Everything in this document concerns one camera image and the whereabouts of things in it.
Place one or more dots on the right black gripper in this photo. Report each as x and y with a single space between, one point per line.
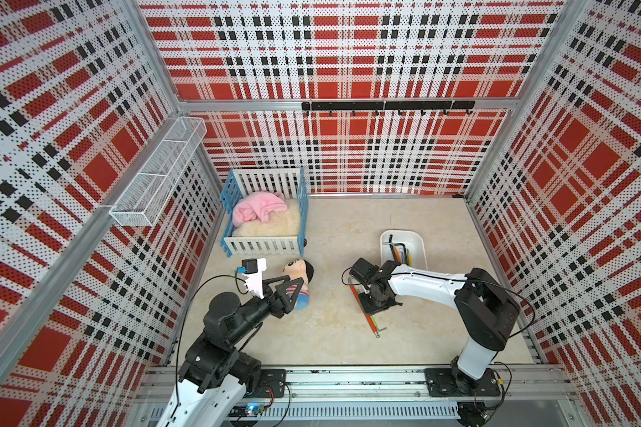
387 302

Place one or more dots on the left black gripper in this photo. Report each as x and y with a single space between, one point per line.
284 303

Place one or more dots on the red sleeve hex key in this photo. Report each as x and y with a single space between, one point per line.
358 300

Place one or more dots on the black large hex key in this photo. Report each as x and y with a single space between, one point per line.
402 250

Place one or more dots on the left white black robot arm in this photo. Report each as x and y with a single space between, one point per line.
216 373

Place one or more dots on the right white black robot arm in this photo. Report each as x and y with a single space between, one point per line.
488 311

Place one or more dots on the white plastic storage box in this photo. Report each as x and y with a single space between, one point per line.
412 240

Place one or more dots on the plush doll striped hat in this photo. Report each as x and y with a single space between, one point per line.
299 269

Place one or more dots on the cream fluffy mattress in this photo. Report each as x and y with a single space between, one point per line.
281 224

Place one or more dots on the pink plush blanket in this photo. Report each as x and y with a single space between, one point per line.
258 206

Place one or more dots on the blue white toy crib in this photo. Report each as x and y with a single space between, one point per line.
289 182

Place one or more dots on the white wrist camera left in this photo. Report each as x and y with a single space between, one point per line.
252 270

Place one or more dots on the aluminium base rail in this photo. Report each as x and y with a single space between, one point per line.
511 395

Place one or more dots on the white wire mesh shelf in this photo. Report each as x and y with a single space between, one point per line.
144 199

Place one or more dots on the black wall hook rail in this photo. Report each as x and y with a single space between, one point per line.
378 106

